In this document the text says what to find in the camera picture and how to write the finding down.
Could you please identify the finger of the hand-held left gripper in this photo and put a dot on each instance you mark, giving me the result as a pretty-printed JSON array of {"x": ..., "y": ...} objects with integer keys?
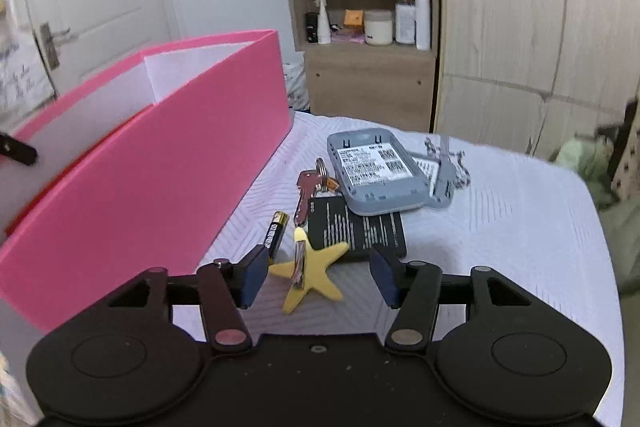
[{"x": 17, "y": 149}]

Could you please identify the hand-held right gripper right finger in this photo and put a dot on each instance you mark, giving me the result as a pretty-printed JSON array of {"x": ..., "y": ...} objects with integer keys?
[{"x": 385, "y": 279}]

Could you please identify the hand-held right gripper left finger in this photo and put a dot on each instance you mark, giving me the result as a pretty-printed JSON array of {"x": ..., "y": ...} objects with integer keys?
[{"x": 254, "y": 279}]

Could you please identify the black and gold cell battery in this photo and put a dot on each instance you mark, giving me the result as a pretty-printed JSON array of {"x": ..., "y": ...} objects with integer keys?
[{"x": 275, "y": 232}]

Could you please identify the yellow starfish hair clip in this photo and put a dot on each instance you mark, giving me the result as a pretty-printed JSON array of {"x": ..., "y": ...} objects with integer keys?
[{"x": 320, "y": 264}]

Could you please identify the pink cardboard box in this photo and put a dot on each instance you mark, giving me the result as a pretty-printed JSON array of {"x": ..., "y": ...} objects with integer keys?
[{"x": 150, "y": 187}]

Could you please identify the white printed bag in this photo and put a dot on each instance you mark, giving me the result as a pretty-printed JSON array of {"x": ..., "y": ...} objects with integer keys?
[{"x": 22, "y": 82}]

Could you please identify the white patterned bed sheet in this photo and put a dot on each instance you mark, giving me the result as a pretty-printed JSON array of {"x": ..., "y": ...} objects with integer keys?
[{"x": 525, "y": 232}]

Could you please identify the toilet paper pack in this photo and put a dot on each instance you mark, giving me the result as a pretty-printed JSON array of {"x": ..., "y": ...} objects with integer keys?
[{"x": 296, "y": 87}]

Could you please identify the wooden bookshelf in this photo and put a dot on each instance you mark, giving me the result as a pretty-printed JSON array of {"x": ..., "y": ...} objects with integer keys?
[{"x": 365, "y": 77}]

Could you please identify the light green cloth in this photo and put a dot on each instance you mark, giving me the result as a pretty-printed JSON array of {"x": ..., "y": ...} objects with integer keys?
[{"x": 580, "y": 152}]

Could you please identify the olive puffer jacket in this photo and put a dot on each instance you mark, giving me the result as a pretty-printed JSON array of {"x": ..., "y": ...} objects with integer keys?
[{"x": 625, "y": 247}]

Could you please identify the pink flat box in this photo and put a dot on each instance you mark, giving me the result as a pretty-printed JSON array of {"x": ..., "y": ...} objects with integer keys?
[{"x": 347, "y": 36}]

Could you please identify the white jar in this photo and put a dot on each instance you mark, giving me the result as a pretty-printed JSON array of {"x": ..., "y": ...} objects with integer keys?
[{"x": 378, "y": 29}]

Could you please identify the tall white bottle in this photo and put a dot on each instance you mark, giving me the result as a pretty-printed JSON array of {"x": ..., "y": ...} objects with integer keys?
[{"x": 423, "y": 24}]

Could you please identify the black bottle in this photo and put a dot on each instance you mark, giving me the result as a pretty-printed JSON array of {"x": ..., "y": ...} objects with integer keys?
[{"x": 311, "y": 28}]

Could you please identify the white bottle red cap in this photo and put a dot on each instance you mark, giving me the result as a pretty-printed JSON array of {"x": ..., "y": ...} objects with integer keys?
[{"x": 405, "y": 22}]

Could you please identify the white spray bottle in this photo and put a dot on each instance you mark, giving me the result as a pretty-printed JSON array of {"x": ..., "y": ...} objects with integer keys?
[{"x": 323, "y": 24}]

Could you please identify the orange small box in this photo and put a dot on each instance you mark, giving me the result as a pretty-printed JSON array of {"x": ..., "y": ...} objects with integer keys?
[{"x": 354, "y": 18}]

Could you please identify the patterned tote bag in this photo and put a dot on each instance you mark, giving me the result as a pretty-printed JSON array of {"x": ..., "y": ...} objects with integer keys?
[{"x": 627, "y": 167}]

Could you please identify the wooden wardrobe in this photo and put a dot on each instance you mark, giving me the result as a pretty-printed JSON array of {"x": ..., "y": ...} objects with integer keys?
[{"x": 525, "y": 32}]

